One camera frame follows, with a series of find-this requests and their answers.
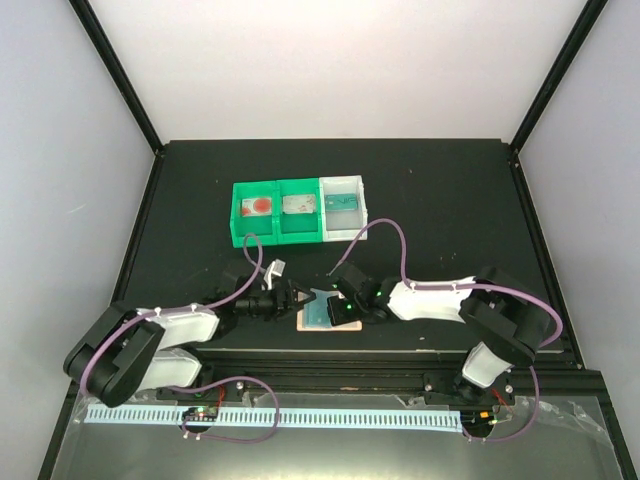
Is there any teal VIP card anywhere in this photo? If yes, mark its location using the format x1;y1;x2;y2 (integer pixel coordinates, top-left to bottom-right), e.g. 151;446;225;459
302;289;333;330
324;193;359;212

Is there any beige card holder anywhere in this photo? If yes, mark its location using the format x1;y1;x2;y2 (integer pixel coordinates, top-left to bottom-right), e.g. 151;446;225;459
296;291;363;333

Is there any green bin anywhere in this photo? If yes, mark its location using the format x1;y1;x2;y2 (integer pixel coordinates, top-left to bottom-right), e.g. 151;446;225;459
229;181;279;248
276;178;322;245

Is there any white bin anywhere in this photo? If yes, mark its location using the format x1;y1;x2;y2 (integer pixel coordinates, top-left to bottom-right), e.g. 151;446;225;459
319;175;368;243

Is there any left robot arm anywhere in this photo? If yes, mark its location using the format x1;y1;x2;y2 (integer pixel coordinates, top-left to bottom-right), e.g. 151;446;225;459
63;264;316;407

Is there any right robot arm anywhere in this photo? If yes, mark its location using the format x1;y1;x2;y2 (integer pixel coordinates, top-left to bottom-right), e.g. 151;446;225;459
327;262;563;405

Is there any white card in bin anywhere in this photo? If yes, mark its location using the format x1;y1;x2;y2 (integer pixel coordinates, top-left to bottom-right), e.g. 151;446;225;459
282;193;317;215

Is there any red circle card in bin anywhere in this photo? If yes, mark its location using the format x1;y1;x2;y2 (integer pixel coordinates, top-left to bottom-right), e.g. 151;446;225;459
241;197;272;217

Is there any small circuit board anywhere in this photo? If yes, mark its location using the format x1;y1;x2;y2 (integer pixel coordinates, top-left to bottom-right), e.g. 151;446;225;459
183;406;218;422

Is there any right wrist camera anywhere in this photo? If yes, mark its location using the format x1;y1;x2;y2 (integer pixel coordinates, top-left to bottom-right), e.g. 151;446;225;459
329;268;349;293

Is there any black aluminium rail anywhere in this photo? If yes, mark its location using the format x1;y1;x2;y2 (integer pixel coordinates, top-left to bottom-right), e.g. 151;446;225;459
74;347;506;401

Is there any purple cable loop front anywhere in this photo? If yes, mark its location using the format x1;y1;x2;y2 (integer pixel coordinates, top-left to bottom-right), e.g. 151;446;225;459
180;372;284;444

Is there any white slotted cable duct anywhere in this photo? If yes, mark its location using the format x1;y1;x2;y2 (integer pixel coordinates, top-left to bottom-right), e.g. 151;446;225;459
84;404;462;433

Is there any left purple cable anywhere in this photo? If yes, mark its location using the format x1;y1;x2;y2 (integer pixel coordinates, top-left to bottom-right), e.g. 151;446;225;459
79;233;265;396

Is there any black frame post left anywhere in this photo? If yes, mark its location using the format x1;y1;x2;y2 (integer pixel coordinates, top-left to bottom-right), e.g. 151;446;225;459
68;0;164;154

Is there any black frame post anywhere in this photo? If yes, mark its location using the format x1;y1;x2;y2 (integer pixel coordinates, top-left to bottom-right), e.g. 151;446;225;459
68;0;164;154
510;0;608;153

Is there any black frame post right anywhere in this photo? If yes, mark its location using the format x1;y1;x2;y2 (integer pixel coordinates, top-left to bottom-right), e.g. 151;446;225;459
510;0;608;153

